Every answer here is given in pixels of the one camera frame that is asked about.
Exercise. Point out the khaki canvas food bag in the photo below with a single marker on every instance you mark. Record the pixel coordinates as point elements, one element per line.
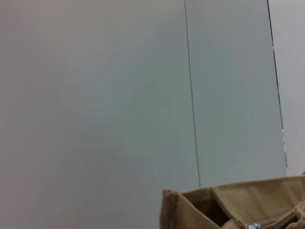
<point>262,202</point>

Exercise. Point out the silver metal zipper pull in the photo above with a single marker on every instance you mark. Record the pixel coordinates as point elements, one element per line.
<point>252,226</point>

